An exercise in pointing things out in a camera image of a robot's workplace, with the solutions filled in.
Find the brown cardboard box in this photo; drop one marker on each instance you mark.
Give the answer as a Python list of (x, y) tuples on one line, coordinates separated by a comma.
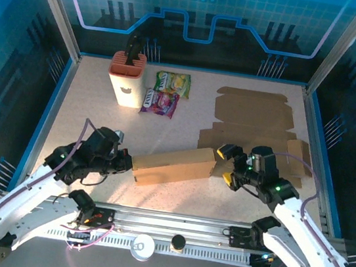
[(173, 166), (250, 117)]

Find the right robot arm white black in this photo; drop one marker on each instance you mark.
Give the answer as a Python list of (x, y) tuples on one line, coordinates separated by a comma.
[(302, 237)]

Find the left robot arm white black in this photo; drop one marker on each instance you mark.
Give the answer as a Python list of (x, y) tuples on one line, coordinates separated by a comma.
[(16, 197)]

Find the purple candy bag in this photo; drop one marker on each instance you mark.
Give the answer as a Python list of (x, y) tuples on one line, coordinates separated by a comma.
[(159, 102)]

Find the cream knife block orange top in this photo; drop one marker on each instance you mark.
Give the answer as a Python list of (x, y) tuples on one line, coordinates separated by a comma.
[(126, 86)]

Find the black round knob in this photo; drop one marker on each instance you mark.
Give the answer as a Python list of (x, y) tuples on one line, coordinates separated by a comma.
[(178, 241)]

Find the white round lid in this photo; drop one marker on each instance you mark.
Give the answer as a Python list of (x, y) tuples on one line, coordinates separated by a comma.
[(142, 247)]

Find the yellow green candy bag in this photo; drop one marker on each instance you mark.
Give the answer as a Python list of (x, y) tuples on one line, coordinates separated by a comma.
[(172, 83)]

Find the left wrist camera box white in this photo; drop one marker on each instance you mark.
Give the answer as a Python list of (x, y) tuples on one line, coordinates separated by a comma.
[(119, 135)]

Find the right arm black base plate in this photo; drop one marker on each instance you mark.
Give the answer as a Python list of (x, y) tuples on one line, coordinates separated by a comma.
[(239, 236)]

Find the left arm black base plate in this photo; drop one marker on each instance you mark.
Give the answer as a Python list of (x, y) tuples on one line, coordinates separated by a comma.
[(103, 217)]

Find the aluminium frame rail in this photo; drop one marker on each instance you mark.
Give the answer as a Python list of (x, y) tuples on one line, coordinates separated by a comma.
[(169, 220)]

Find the aluminium frame post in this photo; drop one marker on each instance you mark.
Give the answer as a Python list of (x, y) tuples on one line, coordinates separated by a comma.
[(56, 7), (351, 31)]

